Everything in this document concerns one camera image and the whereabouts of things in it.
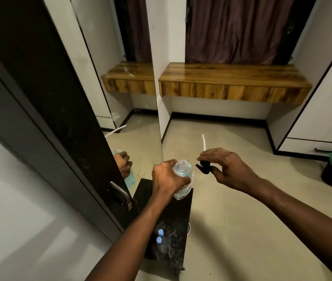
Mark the white wardrobe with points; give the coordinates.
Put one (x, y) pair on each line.
(327, 108)

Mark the black door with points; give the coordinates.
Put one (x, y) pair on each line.
(52, 108)

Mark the person's right forearm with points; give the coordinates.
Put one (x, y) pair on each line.
(306, 222)

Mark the black pump with white tube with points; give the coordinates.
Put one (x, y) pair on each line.
(204, 167)

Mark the person's right thumb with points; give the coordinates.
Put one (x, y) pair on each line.
(217, 172)

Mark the person's left hand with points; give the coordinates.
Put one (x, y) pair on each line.
(163, 179)

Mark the blue bottle cap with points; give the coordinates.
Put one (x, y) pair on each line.
(160, 232)
(159, 240)

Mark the clear plastic bottle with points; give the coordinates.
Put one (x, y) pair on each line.
(183, 172)

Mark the person's left thumb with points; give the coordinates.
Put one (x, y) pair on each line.
(183, 182)

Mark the floating wooden shelf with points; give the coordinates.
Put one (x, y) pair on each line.
(233, 81)

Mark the metal vessel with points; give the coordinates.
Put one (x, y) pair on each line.
(188, 228)

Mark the tall wall mirror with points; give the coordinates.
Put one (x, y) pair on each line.
(125, 84)

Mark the black marble side table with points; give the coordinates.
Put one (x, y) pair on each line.
(174, 219)

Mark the person's left forearm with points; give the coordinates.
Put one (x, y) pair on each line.
(131, 239)

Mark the person's right hand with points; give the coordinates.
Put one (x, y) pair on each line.
(233, 172)

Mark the dark maroon curtain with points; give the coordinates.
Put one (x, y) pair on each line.
(239, 29)

